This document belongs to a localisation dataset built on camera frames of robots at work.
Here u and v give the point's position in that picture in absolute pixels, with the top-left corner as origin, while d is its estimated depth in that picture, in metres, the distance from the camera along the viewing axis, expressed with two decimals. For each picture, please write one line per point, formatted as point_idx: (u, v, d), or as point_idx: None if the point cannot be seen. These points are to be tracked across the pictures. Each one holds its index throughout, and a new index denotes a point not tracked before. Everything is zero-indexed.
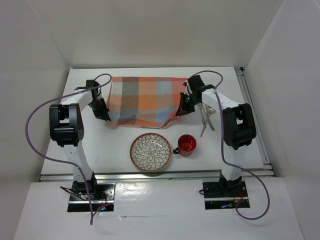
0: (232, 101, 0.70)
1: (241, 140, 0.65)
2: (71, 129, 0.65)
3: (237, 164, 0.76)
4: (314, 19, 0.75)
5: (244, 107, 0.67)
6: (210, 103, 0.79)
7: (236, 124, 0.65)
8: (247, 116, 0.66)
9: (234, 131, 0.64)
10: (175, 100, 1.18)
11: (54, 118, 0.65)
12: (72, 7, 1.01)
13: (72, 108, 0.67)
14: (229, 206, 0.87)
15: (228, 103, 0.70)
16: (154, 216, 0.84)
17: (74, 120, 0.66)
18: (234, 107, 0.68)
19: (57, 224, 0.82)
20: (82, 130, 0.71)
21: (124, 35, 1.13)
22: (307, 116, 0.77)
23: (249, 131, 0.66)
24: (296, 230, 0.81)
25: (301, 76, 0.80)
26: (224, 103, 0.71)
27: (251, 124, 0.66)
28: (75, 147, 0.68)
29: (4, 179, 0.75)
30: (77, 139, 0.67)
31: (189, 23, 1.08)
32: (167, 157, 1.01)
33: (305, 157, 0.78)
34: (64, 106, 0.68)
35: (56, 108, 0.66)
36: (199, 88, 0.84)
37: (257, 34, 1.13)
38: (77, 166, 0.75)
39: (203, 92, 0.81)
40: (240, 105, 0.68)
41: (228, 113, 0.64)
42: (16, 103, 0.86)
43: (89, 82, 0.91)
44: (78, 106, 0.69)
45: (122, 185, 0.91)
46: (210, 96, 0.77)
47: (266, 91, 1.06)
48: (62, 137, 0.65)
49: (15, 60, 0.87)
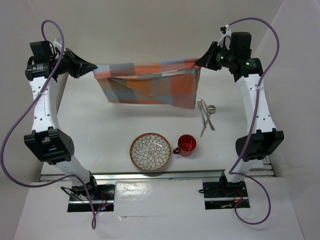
0: (269, 120, 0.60)
1: (252, 156, 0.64)
2: (62, 152, 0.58)
3: (242, 171, 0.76)
4: (314, 19, 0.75)
5: (276, 135, 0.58)
6: (243, 92, 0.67)
7: (256, 147, 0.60)
8: (272, 145, 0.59)
9: (249, 151, 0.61)
10: (182, 83, 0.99)
11: (36, 149, 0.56)
12: (72, 7, 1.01)
13: (52, 136, 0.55)
14: (229, 206, 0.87)
15: (263, 121, 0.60)
16: (154, 216, 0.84)
17: (59, 144, 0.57)
18: (265, 132, 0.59)
19: (57, 224, 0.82)
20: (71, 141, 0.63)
21: (123, 34, 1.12)
22: (307, 117, 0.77)
23: (263, 152, 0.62)
24: (296, 230, 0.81)
25: (301, 77, 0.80)
26: (259, 119, 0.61)
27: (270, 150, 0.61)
28: (69, 162, 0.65)
29: (4, 179, 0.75)
30: (69, 155, 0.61)
31: (189, 23, 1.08)
32: (167, 157, 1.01)
33: (305, 157, 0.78)
34: (42, 132, 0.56)
35: (33, 140, 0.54)
36: (244, 64, 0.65)
37: (257, 34, 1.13)
38: (75, 175, 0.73)
39: (243, 79, 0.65)
40: (273, 132, 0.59)
41: (255, 138, 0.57)
42: (16, 103, 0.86)
43: (35, 47, 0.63)
44: (59, 130, 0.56)
45: (122, 185, 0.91)
46: (249, 93, 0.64)
47: (266, 91, 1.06)
48: (52, 158, 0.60)
49: (15, 61, 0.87)
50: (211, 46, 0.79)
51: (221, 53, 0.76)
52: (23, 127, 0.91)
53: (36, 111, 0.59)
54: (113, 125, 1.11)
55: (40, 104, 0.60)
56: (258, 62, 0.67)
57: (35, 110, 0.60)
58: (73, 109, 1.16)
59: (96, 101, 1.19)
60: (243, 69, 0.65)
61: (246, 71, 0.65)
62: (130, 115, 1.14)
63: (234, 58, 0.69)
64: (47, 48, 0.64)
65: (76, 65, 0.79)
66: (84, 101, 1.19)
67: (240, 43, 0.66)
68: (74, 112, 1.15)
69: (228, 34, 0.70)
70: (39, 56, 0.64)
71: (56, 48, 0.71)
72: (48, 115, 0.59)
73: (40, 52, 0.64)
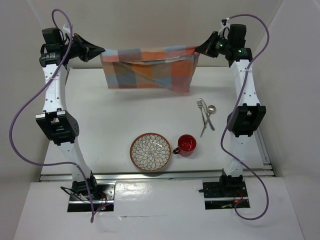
0: (254, 96, 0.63)
1: (240, 130, 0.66)
2: (68, 132, 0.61)
3: (239, 157, 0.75)
4: (314, 19, 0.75)
5: (259, 110, 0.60)
6: (235, 74, 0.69)
7: (242, 120, 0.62)
8: (257, 118, 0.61)
9: (237, 124, 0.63)
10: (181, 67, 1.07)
11: (45, 126, 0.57)
12: (72, 7, 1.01)
13: (60, 117, 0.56)
14: (229, 206, 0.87)
15: (249, 97, 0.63)
16: (154, 216, 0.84)
17: (66, 124, 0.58)
18: (250, 106, 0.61)
19: (57, 224, 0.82)
20: (77, 122, 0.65)
21: (124, 35, 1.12)
22: (307, 116, 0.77)
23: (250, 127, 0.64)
24: (296, 230, 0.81)
25: (301, 76, 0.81)
26: (245, 95, 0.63)
27: (255, 124, 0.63)
28: (73, 143, 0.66)
29: (4, 179, 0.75)
30: (74, 136, 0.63)
31: (189, 23, 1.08)
32: (167, 157, 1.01)
33: (305, 157, 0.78)
34: (52, 112, 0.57)
35: (44, 118, 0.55)
36: (236, 51, 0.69)
37: (257, 35, 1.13)
38: (76, 164, 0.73)
39: (235, 63, 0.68)
40: (257, 106, 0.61)
41: (241, 111, 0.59)
42: (17, 103, 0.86)
43: (46, 35, 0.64)
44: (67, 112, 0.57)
45: (122, 185, 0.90)
46: (239, 75, 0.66)
47: (266, 91, 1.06)
48: (60, 137, 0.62)
49: (15, 60, 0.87)
50: (212, 35, 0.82)
51: (221, 42, 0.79)
52: (24, 126, 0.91)
53: (47, 94, 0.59)
54: (113, 125, 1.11)
55: (51, 87, 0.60)
56: (250, 51, 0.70)
57: (45, 93, 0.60)
58: (73, 109, 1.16)
59: (96, 101, 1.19)
60: (235, 55, 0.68)
61: (238, 57, 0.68)
62: (129, 115, 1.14)
63: (229, 46, 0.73)
64: (58, 36, 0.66)
65: (83, 50, 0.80)
66: (85, 101, 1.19)
67: (237, 33, 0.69)
68: (73, 112, 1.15)
69: (228, 26, 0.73)
70: (50, 44, 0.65)
71: (66, 34, 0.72)
72: (58, 98, 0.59)
73: (51, 40, 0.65)
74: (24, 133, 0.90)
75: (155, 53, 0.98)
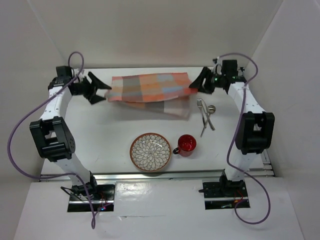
0: (257, 105, 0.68)
1: (252, 147, 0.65)
2: (61, 146, 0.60)
3: (241, 168, 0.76)
4: (315, 20, 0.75)
5: (266, 115, 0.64)
6: (236, 97, 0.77)
7: (252, 130, 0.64)
8: (266, 126, 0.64)
9: (247, 137, 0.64)
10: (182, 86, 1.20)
11: (38, 136, 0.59)
12: (72, 7, 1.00)
13: (56, 123, 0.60)
14: (229, 206, 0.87)
15: (253, 107, 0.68)
16: (154, 216, 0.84)
17: (60, 135, 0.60)
18: (256, 113, 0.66)
19: (58, 224, 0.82)
20: (73, 140, 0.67)
21: (124, 35, 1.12)
22: (307, 116, 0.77)
23: (263, 140, 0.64)
24: (296, 230, 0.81)
25: (301, 76, 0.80)
26: (248, 105, 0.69)
27: (267, 135, 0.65)
28: (69, 159, 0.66)
29: (4, 180, 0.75)
30: (70, 152, 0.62)
31: (189, 23, 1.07)
32: (167, 157, 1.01)
33: (305, 157, 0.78)
34: (46, 121, 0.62)
35: (37, 125, 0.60)
36: (230, 78, 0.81)
37: (257, 34, 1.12)
38: (75, 174, 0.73)
39: (232, 85, 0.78)
40: (264, 113, 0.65)
41: (248, 116, 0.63)
42: (17, 103, 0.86)
43: (60, 70, 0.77)
44: (62, 119, 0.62)
45: (123, 185, 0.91)
46: (238, 93, 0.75)
47: (266, 91, 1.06)
48: (53, 154, 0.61)
49: (15, 61, 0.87)
50: (204, 70, 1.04)
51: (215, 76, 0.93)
52: (24, 127, 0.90)
53: (48, 106, 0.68)
54: (113, 125, 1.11)
55: (52, 103, 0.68)
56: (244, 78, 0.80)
57: (46, 106, 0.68)
58: (73, 109, 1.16)
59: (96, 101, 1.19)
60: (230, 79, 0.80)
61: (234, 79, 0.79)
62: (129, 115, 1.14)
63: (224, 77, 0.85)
64: (69, 71, 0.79)
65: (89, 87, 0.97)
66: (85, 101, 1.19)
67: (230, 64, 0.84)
68: (74, 112, 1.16)
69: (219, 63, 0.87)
70: (61, 77, 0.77)
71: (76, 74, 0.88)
72: (56, 109, 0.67)
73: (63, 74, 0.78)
74: (24, 134, 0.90)
75: (156, 95, 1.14)
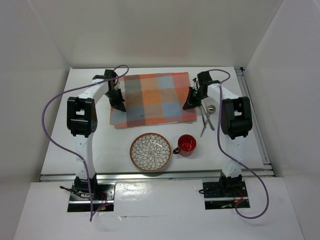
0: (233, 95, 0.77)
1: (236, 130, 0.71)
2: (85, 122, 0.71)
3: (235, 158, 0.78)
4: (315, 20, 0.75)
5: (243, 99, 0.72)
6: (214, 95, 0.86)
7: (232, 114, 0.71)
8: (245, 108, 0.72)
9: (230, 121, 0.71)
10: (182, 92, 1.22)
11: (70, 109, 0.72)
12: (72, 7, 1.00)
13: (87, 103, 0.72)
14: (229, 206, 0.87)
15: (229, 96, 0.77)
16: (154, 216, 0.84)
17: (88, 114, 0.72)
18: (234, 99, 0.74)
19: (57, 225, 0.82)
20: (96, 123, 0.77)
21: (124, 35, 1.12)
22: (307, 117, 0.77)
23: (245, 122, 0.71)
24: (296, 230, 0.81)
25: (301, 77, 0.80)
26: (225, 95, 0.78)
27: (247, 116, 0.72)
28: (86, 138, 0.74)
29: (4, 180, 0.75)
30: (89, 131, 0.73)
31: (189, 24, 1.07)
32: (167, 157, 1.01)
33: (305, 157, 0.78)
34: (81, 100, 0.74)
35: (73, 101, 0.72)
36: (206, 83, 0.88)
37: (257, 35, 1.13)
38: (83, 160, 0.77)
39: (209, 86, 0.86)
40: (240, 98, 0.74)
41: (226, 101, 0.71)
42: (16, 104, 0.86)
43: (107, 71, 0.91)
44: (93, 102, 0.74)
45: (122, 185, 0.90)
46: (215, 91, 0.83)
47: (266, 91, 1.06)
48: (76, 127, 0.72)
49: (15, 61, 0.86)
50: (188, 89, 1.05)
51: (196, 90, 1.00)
52: (25, 127, 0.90)
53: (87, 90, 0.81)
54: (112, 126, 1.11)
55: (90, 88, 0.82)
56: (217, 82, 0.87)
57: (86, 90, 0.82)
58: None
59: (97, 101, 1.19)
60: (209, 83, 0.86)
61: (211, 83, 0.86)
62: (129, 115, 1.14)
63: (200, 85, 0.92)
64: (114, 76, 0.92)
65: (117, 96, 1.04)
66: None
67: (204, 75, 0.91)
68: None
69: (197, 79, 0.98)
70: (106, 75, 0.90)
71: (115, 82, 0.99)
72: (92, 93, 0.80)
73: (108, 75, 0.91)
74: (25, 133, 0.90)
75: (157, 119, 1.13)
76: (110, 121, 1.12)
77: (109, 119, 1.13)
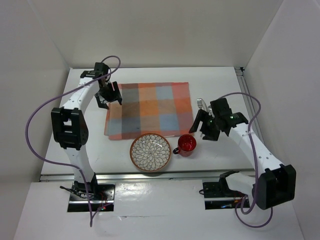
0: (272, 158, 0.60)
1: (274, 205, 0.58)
2: (74, 136, 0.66)
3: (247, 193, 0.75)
4: (315, 20, 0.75)
5: (287, 170, 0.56)
6: (240, 142, 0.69)
7: (274, 193, 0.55)
8: (289, 182, 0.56)
9: (270, 199, 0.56)
10: (181, 104, 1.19)
11: (56, 122, 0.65)
12: (72, 7, 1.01)
13: (74, 115, 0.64)
14: (229, 206, 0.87)
15: (267, 160, 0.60)
16: (154, 216, 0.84)
17: (75, 126, 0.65)
18: (274, 169, 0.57)
19: (57, 225, 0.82)
20: (87, 134, 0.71)
21: (123, 34, 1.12)
22: (307, 117, 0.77)
23: (286, 196, 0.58)
24: (295, 230, 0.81)
25: (301, 77, 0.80)
26: (261, 158, 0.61)
27: (290, 190, 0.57)
28: (78, 150, 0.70)
29: (4, 180, 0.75)
30: (80, 144, 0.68)
31: (189, 23, 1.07)
32: (167, 157, 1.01)
33: (305, 157, 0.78)
34: (67, 109, 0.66)
35: (58, 112, 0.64)
36: (227, 118, 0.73)
37: (257, 35, 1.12)
38: (79, 168, 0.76)
39: (233, 129, 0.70)
40: (282, 167, 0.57)
41: (268, 177, 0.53)
42: (17, 103, 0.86)
43: (97, 65, 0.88)
44: (81, 112, 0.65)
45: (123, 185, 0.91)
46: (243, 139, 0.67)
47: (266, 91, 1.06)
48: (65, 140, 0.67)
49: (15, 61, 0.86)
50: (203, 116, 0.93)
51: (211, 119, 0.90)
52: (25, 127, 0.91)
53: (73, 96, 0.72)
54: (107, 137, 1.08)
55: (77, 93, 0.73)
56: (240, 115, 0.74)
57: (72, 95, 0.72)
58: None
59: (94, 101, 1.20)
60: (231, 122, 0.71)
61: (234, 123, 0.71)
62: (129, 121, 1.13)
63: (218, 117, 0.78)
64: (105, 68, 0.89)
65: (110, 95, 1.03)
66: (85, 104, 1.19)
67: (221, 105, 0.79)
68: None
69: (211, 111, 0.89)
70: (96, 70, 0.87)
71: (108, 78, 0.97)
72: (79, 100, 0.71)
73: (99, 67, 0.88)
74: None
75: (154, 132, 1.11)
76: (104, 134, 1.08)
77: (104, 129, 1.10)
